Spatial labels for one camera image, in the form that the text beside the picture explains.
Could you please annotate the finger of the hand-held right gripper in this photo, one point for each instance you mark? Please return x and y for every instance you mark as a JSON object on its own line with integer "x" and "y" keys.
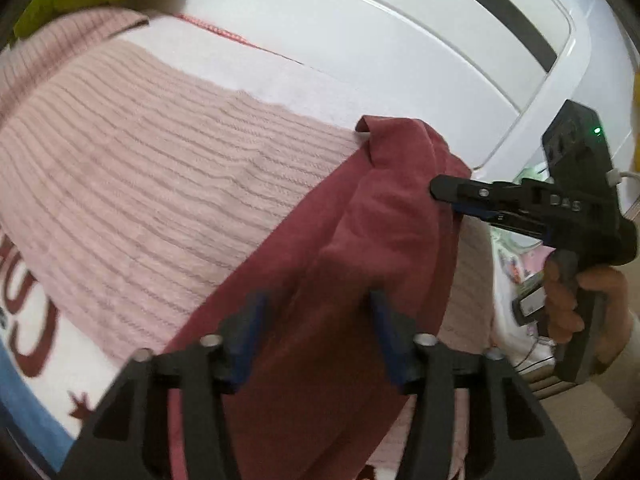
{"x": 500, "y": 220}
{"x": 475, "y": 191}

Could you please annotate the pink and white pillow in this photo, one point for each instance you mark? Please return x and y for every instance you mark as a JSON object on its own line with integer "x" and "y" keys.
{"x": 70, "y": 35}

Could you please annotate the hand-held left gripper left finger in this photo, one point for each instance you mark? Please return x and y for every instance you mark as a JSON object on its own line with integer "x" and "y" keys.
{"x": 246, "y": 332}

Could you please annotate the person's right hand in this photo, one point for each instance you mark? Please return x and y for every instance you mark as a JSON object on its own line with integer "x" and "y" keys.
{"x": 562, "y": 300}

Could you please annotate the striped printed blanket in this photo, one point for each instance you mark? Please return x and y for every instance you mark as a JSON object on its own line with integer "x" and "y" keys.
{"x": 35, "y": 360}

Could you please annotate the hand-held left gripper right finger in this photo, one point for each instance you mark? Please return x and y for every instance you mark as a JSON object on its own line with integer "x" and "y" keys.
{"x": 387, "y": 340}

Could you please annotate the white cloth with red stitching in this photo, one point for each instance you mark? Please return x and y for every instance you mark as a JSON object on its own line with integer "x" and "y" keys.
{"x": 280, "y": 75}

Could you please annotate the white headboard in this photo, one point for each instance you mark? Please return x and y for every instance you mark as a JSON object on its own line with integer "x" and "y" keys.
{"x": 400, "y": 25}

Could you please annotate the red pants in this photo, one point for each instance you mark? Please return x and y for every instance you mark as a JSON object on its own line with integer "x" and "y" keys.
{"x": 360, "y": 240}

